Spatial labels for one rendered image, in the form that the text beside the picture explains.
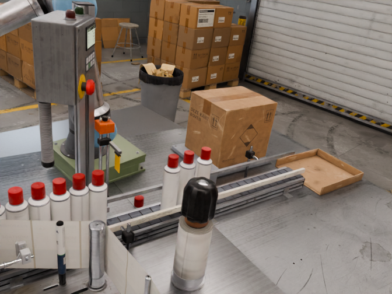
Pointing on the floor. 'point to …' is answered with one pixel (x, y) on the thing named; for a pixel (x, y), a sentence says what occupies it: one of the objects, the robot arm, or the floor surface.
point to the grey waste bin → (160, 98)
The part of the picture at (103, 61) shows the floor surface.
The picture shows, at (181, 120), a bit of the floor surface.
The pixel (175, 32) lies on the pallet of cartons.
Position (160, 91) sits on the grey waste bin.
